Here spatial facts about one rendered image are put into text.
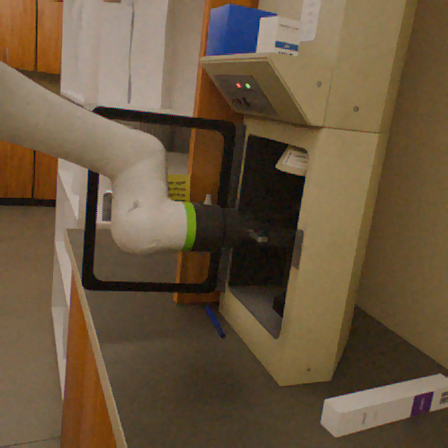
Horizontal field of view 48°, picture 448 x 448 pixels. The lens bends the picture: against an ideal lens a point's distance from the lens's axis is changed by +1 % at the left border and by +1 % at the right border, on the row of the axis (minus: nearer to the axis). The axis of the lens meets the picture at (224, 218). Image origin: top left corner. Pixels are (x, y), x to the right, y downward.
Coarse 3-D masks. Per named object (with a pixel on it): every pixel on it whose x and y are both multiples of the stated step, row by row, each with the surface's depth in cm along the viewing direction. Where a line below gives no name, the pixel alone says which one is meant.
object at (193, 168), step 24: (120, 120) 102; (168, 144) 105; (192, 144) 106; (216, 144) 108; (168, 168) 107; (192, 168) 108; (216, 168) 109; (168, 192) 108; (192, 192) 109; (216, 192) 110; (96, 240) 107; (96, 264) 108; (120, 264) 110; (144, 264) 111; (168, 264) 112; (192, 264) 113
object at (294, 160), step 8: (288, 152) 95; (296, 152) 93; (304, 152) 92; (280, 160) 97; (288, 160) 94; (296, 160) 93; (304, 160) 92; (280, 168) 95; (288, 168) 93; (296, 168) 92; (304, 168) 91; (304, 176) 91
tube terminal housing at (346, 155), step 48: (288, 0) 92; (336, 0) 78; (384, 0) 78; (336, 48) 77; (384, 48) 80; (336, 96) 79; (384, 96) 83; (336, 144) 82; (384, 144) 97; (336, 192) 84; (336, 240) 87; (288, 288) 89; (336, 288) 90; (240, 336) 107; (288, 336) 89; (336, 336) 93; (288, 384) 92
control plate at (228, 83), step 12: (228, 84) 97; (240, 84) 91; (252, 84) 86; (228, 96) 102; (240, 96) 96; (252, 96) 90; (264, 96) 86; (240, 108) 102; (252, 108) 95; (264, 108) 90
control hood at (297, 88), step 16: (208, 64) 98; (224, 64) 91; (240, 64) 84; (256, 64) 79; (272, 64) 74; (288, 64) 75; (304, 64) 76; (320, 64) 77; (256, 80) 83; (272, 80) 78; (288, 80) 76; (304, 80) 77; (320, 80) 78; (224, 96) 105; (272, 96) 83; (288, 96) 77; (304, 96) 77; (320, 96) 78; (240, 112) 105; (288, 112) 82; (304, 112) 78; (320, 112) 79
